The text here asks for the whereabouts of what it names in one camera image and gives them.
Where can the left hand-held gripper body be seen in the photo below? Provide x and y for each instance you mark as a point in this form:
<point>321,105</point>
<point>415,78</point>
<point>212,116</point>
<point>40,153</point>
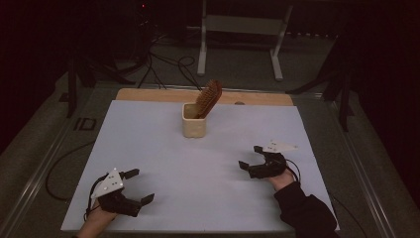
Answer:
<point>117,201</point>

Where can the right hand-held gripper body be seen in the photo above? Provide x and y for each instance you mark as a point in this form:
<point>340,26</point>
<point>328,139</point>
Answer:
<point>269,167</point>

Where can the cream square cup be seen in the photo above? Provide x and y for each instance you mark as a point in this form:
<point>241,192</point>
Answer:
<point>193,129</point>

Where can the brown wooden hairbrush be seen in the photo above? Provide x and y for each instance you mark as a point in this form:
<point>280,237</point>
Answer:
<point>208,97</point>

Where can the person's right hand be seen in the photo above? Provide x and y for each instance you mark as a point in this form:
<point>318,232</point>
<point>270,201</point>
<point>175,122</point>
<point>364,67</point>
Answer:
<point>282,180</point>

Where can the person's left hand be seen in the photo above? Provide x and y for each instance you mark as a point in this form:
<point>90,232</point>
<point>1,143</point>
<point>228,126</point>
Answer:
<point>97,218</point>

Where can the white table mat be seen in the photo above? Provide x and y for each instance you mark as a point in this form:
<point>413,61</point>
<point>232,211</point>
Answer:
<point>198,172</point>

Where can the dark tripod stand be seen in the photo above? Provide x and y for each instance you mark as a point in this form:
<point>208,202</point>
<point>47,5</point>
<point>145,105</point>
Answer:
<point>343,95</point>
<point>72,86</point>

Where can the white metal stand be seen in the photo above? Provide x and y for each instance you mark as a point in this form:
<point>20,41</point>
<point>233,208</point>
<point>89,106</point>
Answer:
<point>244,24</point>

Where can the black floor bracket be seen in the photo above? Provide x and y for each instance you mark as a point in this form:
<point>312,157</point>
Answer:
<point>85,124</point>

